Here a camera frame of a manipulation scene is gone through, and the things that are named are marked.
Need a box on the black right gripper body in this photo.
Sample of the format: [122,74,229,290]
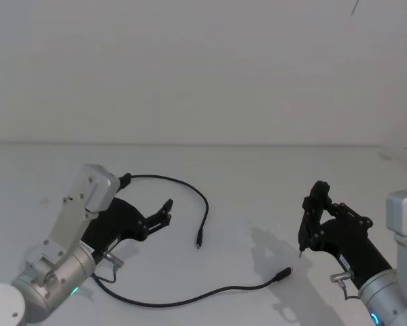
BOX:
[309,216,395,290]

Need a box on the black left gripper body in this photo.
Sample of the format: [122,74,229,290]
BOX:
[78,198,147,263]

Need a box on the white table cloth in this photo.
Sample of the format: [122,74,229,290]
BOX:
[0,141,407,326]

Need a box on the thin dark wrist cable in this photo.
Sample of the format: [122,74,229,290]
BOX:
[94,251,125,283]
[330,270,361,301]

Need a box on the long black plug cable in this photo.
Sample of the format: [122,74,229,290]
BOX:
[90,173,294,305]

